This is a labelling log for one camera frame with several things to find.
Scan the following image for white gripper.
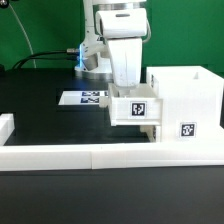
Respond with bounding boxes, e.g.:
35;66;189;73
95;8;147;88

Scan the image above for white drawer box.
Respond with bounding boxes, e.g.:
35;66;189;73
99;83;163;126
140;125;161;142

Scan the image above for white drawer cabinet frame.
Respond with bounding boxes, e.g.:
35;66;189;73
147;66;224;142

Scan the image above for white front drawer box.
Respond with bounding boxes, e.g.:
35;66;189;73
140;125;161;142

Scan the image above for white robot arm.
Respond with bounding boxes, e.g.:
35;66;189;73
75;0;151;89

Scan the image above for white marker tag sheet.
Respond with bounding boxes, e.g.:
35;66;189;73
59;90;108;105

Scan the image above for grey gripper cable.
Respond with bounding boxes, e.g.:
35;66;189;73
142;18;152;44

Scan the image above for black cables at base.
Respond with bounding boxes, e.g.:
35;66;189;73
11;48;81;70

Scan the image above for thin white cable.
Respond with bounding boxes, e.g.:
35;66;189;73
7;2;38;69

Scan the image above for white U-shaped boundary frame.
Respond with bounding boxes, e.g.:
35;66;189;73
0;114;224;171

